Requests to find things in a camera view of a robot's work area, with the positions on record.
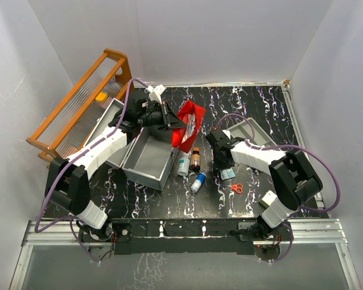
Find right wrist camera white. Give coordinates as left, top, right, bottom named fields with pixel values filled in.
left=222, top=130, right=235, bottom=143

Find red first aid pouch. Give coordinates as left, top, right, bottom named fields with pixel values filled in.
left=172, top=100, right=206, bottom=153

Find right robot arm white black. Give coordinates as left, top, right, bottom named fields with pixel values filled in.
left=206, top=129, right=323, bottom=240

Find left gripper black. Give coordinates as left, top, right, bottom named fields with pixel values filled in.
left=138, top=101, right=186, bottom=132

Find white blue spray bottle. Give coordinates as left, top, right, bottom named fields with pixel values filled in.
left=190, top=173, right=206, bottom=194

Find orange small scissors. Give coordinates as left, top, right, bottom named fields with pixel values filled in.
left=231, top=183, right=243, bottom=194

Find aluminium front rail frame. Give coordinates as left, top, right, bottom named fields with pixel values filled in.
left=10, top=219, right=361, bottom=289

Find grey divided plastic tray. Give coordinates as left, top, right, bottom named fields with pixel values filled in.
left=227, top=118, right=276, bottom=147

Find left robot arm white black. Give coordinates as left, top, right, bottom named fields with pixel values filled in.
left=43, top=92, right=186, bottom=241

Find teal white packet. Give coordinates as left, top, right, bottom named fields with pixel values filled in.
left=220, top=168, right=235, bottom=181

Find orange wooden rack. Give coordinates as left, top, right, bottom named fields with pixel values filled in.
left=27, top=49, right=132, bottom=163

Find yellow block on rack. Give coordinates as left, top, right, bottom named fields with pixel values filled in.
left=96, top=92, right=108, bottom=103

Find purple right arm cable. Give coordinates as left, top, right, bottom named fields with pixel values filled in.
left=215, top=114, right=341, bottom=263

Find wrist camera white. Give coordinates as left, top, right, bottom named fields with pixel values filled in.
left=146, top=85, right=166, bottom=103
left=222, top=130, right=235, bottom=143

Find clear plastic bag packet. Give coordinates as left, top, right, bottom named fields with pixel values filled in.
left=181, top=113, right=196, bottom=143

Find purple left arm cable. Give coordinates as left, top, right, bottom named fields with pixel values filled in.
left=34, top=77, right=154, bottom=265

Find white green small box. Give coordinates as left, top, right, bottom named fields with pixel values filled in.
left=259, top=190, right=277, bottom=208

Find grey metal medicine case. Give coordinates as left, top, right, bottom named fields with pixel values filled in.
left=75, top=95, right=178, bottom=190

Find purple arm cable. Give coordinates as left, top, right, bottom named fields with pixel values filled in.
left=34, top=77, right=154, bottom=265
left=215, top=114, right=341, bottom=263

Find brown bottle orange cap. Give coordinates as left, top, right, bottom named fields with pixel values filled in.
left=190, top=147, right=201, bottom=172

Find white green medicine bottle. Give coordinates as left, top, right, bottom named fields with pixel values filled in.
left=177, top=152, right=190, bottom=176

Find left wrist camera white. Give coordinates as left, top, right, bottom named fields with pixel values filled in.
left=146, top=85, right=166, bottom=103

